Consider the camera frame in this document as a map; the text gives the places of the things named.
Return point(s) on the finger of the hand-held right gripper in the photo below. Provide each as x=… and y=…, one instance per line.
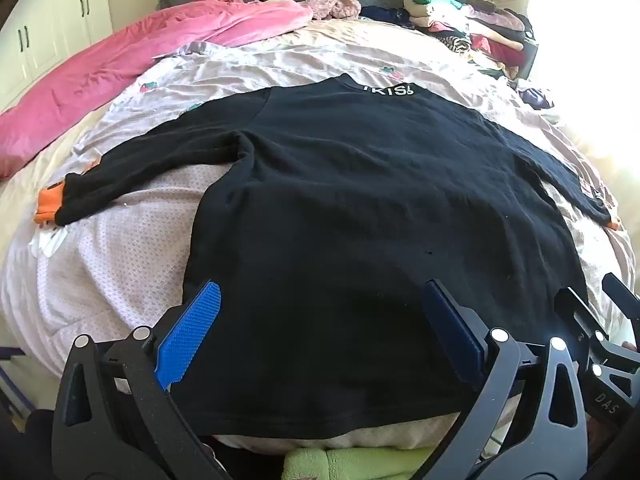
x=622, y=292
x=582, y=320

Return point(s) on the cream wardrobe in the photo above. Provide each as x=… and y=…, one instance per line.
x=50, y=20

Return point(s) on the white and purple garment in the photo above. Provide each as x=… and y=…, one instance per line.
x=537, y=97

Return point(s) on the pink blanket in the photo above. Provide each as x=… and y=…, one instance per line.
x=100, y=70

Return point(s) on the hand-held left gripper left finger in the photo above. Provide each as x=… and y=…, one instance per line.
x=187, y=330

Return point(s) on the dark blue garment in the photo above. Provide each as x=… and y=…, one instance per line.
x=385, y=14

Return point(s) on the black sweater with orange cuffs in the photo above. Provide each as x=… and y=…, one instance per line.
x=350, y=210

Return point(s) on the lilac strawberry print blanket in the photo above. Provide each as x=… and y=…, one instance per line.
x=125, y=260

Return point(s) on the pink fuzzy garment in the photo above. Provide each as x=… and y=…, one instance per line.
x=335, y=5

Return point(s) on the pile of folded clothes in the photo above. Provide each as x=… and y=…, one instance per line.
x=450, y=15

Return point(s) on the light green cloth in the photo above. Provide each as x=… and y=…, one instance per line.
x=350, y=467

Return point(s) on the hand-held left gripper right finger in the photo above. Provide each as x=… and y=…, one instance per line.
x=452, y=330

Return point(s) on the white curtain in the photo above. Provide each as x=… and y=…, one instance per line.
x=590, y=35

